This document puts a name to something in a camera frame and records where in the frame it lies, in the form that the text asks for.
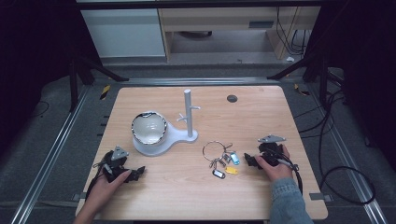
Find white cabinet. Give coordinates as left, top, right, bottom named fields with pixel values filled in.
left=79, top=8, right=166, bottom=59

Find yellow black tape strip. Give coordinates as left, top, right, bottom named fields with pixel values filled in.
left=99, top=84, right=111, bottom=101

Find light wooden desk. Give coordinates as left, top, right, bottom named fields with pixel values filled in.
left=157, top=7, right=321, bottom=62

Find person's left hand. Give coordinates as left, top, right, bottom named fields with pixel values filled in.
left=89, top=169, right=134, bottom=209

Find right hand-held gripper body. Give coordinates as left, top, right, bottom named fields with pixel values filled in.
left=257, top=133, right=288, bottom=168

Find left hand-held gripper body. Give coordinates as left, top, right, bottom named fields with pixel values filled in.
left=98, top=146, right=133, bottom=184

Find white bowl with metallic rim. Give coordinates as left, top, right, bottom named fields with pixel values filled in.
left=131, top=111, right=168, bottom=146

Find black floor cable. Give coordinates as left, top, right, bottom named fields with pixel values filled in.
left=293, top=69, right=377, bottom=206

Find hand-held gripper cable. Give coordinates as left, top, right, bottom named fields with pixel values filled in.
left=85, top=161, right=114, bottom=200
left=266, top=148, right=304, bottom=196

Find black hanging cables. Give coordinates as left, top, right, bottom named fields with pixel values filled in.
left=275, top=7, right=312, bottom=57

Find left hand-held gripper cable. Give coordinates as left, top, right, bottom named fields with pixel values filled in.
left=85, top=161, right=114, bottom=200

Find aluminium floor rail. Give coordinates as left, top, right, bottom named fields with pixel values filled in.
left=120, top=77, right=281, bottom=87
left=10, top=85, right=92, bottom=224
left=306, top=83, right=389, bottom=224

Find metal key ring with tags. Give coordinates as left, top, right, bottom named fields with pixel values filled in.
left=202, top=140, right=241, bottom=180

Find person's right hand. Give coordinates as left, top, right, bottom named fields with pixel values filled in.
left=254, top=144, right=295, bottom=183

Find white peg stand with base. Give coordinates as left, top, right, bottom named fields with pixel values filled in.
left=132, top=89, right=202, bottom=157

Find black metal stand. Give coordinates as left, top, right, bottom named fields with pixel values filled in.
left=266, top=52, right=331, bottom=110
left=66, top=46, right=130, bottom=113

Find right hand-held gripper cable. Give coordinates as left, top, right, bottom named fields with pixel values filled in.
left=266, top=148, right=304, bottom=196

